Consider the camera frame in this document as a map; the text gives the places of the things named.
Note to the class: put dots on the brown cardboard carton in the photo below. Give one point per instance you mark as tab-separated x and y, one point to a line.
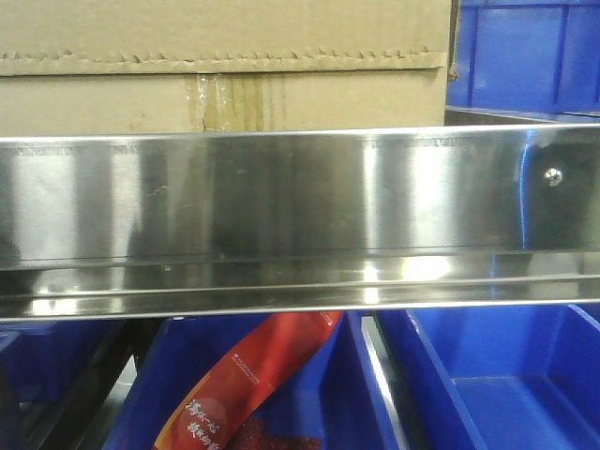
95	67

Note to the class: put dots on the red snack package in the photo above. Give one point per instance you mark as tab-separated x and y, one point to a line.
224	398

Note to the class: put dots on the blue bin lower middle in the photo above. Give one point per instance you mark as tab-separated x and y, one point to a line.
334	398

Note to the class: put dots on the blue bin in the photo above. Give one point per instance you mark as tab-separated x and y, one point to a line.
528	56
41	359
500	377
334	398

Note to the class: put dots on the blue bin lower right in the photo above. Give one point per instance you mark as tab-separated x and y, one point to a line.
500	377

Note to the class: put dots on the blue bin upper right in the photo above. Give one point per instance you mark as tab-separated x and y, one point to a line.
528	56

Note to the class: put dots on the blue bin lower left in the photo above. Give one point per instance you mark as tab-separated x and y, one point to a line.
41	359

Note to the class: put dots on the stainless steel shelf rail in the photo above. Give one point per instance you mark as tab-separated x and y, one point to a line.
166	225

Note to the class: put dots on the shelf rail screw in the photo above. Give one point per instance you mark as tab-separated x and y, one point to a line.
553	177

